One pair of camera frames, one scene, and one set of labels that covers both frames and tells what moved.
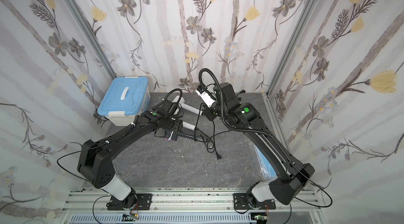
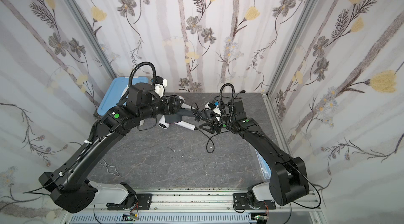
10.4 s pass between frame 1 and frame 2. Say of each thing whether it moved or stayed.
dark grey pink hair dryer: moved
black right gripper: moved
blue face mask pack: stayed
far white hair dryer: stayed
